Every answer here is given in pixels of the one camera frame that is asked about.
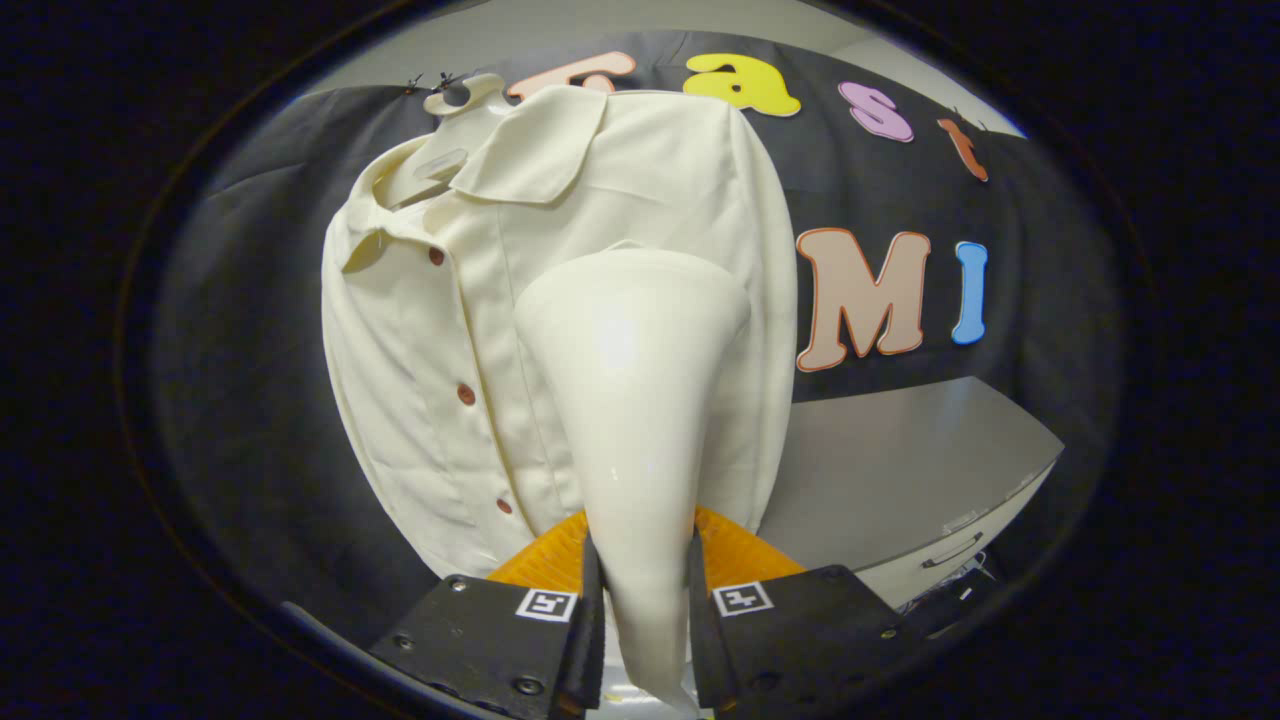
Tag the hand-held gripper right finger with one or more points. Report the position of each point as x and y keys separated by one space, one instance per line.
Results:
x=703 y=615

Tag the white garment steamer head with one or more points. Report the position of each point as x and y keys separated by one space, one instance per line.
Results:
x=630 y=380

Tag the white cabinet with grey top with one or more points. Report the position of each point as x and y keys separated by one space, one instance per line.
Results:
x=900 y=450

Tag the dark box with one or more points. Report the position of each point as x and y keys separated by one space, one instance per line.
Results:
x=950 y=600

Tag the cream button shirt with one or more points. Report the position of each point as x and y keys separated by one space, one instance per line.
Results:
x=420 y=380

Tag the cream plastic hanger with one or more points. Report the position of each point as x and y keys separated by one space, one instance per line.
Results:
x=440 y=165

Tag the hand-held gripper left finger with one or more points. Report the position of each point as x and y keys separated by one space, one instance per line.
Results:
x=590 y=615

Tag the black backdrop cloth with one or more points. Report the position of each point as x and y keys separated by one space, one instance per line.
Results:
x=240 y=350

